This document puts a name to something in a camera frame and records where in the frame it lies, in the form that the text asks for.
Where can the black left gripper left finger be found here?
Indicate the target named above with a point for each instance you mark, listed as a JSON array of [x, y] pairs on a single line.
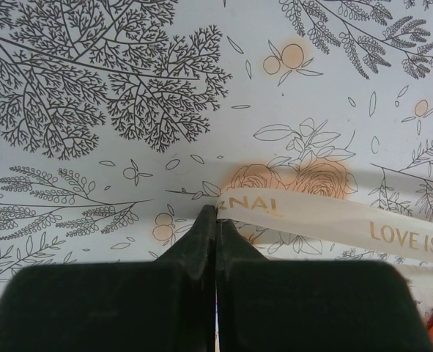
[[91, 308]]

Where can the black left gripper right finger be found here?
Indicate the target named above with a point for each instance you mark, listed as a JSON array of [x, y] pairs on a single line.
[[311, 308]]

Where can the cream ribbon with gold print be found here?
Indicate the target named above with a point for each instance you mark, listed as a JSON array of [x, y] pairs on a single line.
[[329, 220]]

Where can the floral patterned tablecloth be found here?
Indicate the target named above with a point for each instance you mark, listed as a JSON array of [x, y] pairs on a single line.
[[91, 110]]

